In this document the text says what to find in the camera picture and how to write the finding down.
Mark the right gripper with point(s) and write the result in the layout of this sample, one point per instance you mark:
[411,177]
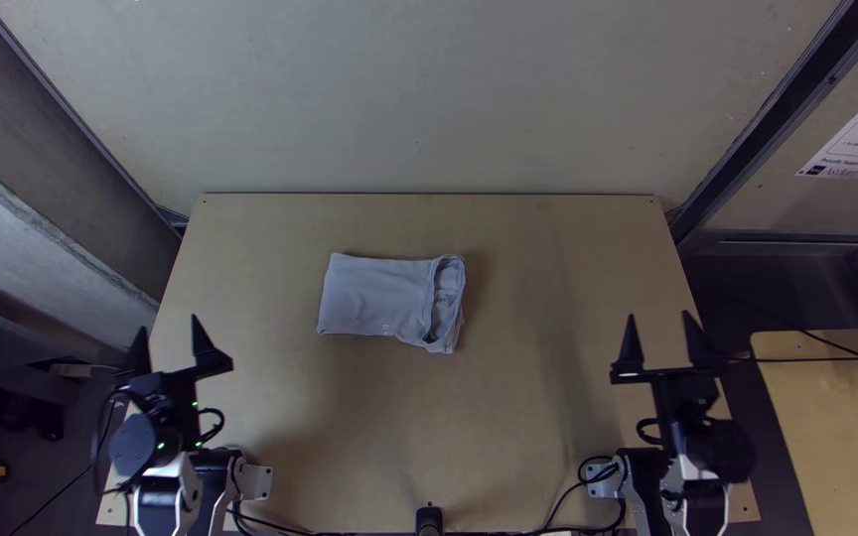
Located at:
[686,394]

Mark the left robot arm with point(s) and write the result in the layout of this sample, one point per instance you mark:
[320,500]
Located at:
[135,447]

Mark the light grey t-shirt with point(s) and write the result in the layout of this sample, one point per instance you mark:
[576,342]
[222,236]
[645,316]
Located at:
[384,298]

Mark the pale wooden side table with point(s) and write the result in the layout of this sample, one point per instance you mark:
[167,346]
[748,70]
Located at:
[824,447]

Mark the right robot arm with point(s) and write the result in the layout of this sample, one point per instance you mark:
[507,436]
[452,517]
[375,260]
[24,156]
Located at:
[712,450]

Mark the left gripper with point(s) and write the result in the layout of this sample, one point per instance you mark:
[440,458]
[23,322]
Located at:
[176,381]

